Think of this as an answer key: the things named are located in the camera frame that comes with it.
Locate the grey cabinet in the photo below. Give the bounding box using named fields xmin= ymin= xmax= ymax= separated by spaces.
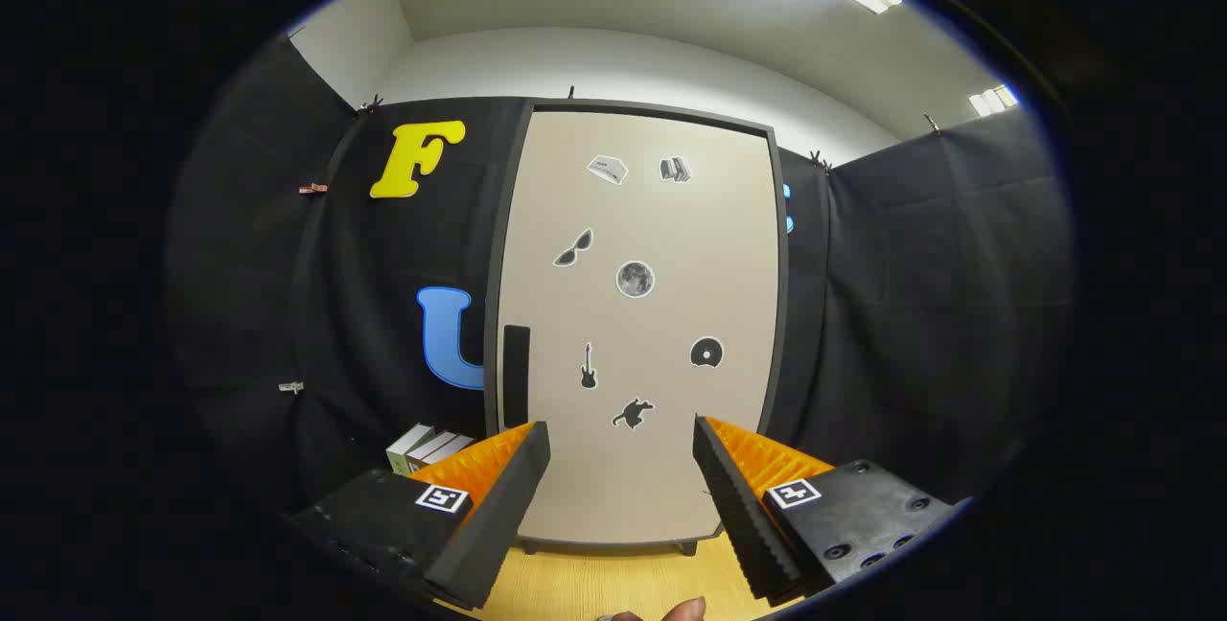
xmin=482 ymin=99 xmax=790 ymax=557

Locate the small ceiling light panel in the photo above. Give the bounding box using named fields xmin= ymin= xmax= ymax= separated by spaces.
xmin=968 ymin=84 xmax=1019 ymax=118

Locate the green book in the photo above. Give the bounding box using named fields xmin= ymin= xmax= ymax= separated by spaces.
xmin=386 ymin=423 xmax=434 ymax=475

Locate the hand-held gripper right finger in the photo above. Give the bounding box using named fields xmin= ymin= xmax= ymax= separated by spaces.
xmin=692 ymin=415 xmax=960 ymax=606

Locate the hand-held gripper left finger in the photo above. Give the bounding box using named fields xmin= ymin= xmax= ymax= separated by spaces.
xmin=288 ymin=421 xmax=552 ymax=612

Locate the black backdrop cloth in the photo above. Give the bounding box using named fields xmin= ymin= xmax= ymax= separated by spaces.
xmin=163 ymin=32 xmax=1075 ymax=545

